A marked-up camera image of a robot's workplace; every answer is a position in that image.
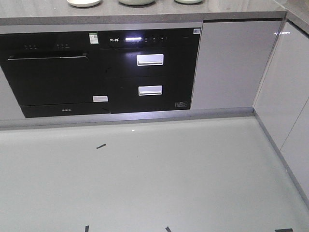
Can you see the white side cabinet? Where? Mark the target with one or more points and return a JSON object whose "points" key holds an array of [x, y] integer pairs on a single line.
{"points": [[282, 103]]}

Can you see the pale green round plate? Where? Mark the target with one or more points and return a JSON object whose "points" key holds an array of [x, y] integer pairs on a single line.
{"points": [[189, 1]]}

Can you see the black drawer appliance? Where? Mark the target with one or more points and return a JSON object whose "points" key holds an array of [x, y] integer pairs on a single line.
{"points": [[149, 69]]}

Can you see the white round plate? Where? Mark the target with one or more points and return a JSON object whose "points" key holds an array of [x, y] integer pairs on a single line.
{"points": [[83, 3]]}

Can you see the pale green electric pot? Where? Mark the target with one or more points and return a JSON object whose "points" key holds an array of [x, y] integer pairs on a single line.
{"points": [[136, 2]]}

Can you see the white cabinet door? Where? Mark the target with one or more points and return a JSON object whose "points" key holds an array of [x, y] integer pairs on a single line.
{"points": [[231, 62]]}

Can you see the black built-in dishwasher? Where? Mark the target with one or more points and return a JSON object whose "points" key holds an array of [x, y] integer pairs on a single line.
{"points": [[54, 73]]}

